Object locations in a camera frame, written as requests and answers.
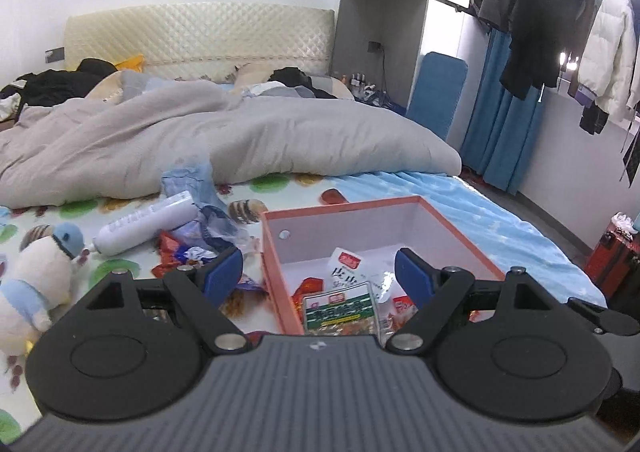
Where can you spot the pile of snack packets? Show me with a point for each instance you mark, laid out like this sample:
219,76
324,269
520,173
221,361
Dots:
240,302

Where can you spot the grey duvet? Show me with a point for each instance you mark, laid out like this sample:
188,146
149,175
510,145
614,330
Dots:
250,132

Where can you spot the white and blue plush penguin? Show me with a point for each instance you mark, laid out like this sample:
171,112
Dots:
35,272

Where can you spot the pale blue plastic bag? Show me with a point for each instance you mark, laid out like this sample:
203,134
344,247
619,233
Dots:
185,182

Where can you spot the cream quilted headboard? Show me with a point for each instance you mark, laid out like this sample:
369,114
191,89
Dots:
200,32

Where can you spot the red suitcase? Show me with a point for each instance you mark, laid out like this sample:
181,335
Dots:
610,257

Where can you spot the pink cardboard box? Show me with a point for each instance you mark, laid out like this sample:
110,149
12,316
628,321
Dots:
350,227

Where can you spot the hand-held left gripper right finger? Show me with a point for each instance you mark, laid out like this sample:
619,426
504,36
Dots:
412,277

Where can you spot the black clothes heap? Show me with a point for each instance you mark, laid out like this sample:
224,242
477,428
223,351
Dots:
60,82

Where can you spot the small dark hanging garment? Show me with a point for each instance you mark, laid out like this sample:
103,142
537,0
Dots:
594,118

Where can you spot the small red snack bag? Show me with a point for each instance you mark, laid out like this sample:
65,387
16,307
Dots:
307,288

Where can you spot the black garment on pillow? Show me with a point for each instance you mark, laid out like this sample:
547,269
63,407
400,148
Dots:
300,79

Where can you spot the beige pillow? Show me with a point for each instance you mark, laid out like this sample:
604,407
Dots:
115,84

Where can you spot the white puffer jacket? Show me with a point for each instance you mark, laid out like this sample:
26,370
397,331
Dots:
610,47

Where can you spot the navy printed plastic wrap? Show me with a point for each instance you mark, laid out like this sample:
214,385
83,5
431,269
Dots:
215,227

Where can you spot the blue curtain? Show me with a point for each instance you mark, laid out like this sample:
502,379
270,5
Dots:
500,132

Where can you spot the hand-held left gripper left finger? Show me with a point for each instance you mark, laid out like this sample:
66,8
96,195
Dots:
225,274

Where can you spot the dark red snack wrapper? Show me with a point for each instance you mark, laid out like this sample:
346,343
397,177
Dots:
172,247

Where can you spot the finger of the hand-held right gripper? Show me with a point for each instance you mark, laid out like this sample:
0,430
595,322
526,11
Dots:
615,323

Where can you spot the white snack bag red label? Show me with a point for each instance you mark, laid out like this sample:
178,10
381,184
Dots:
345,272

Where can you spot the yellow cushion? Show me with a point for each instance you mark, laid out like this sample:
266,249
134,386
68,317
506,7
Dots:
130,63

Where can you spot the green label snack bag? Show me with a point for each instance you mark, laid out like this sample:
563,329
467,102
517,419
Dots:
340,312

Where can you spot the white crumpled cloth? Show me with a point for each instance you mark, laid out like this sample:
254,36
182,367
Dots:
9,107

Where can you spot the red and white snack bag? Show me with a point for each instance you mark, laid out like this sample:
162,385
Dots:
402,313

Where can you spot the black hanging jacket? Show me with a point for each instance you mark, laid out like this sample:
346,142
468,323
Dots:
545,7

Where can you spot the group of cosmetic bottles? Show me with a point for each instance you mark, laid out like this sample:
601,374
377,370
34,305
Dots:
360,84

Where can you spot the white spray bottle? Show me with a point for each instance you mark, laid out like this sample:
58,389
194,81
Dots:
140,224

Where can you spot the blue padded board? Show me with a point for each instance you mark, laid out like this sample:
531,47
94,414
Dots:
435,92

